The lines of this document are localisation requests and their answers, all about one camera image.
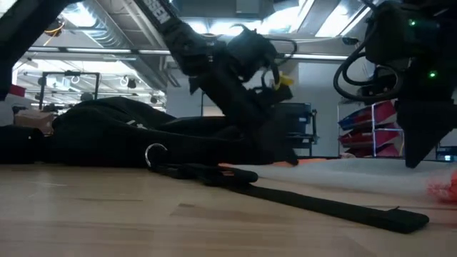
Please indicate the black frame rig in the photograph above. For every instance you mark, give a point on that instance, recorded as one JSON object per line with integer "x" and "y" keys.
{"x": 68, "y": 73}

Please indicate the ceiling light strip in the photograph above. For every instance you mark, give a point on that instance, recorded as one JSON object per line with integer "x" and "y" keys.
{"x": 100, "y": 50}

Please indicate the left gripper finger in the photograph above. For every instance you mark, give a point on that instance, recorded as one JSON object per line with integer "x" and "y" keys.
{"x": 276, "y": 139}

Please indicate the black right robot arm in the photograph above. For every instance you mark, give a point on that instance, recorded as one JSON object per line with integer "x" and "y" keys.
{"x": 392, "y": 32}

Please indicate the red sign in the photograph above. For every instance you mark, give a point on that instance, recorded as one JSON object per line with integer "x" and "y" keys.
{"x": 17, "y": 91}

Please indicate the silver ceiling duct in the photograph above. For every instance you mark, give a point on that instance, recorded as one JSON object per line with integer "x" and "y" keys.
{"x": 103, "y": 34}

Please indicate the black metal table frame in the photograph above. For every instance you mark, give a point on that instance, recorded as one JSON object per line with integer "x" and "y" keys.
{"x": 317, "y": 157}

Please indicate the white mesh pouch orange trim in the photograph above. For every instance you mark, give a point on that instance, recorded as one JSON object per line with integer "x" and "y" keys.
{"x": 339, "y": 175}

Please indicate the cardboard box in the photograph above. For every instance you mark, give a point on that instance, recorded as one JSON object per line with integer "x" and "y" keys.
{"x": 34, "y": 119}

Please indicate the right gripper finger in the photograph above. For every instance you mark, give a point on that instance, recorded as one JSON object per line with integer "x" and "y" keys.
{"x": 425, "y": 132}

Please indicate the grey printer cart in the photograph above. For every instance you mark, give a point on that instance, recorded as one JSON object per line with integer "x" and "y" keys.
{"x": 303, "y": 118}

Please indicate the black backpack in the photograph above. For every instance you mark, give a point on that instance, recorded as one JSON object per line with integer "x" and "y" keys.
{"x": 107, "y": 135}

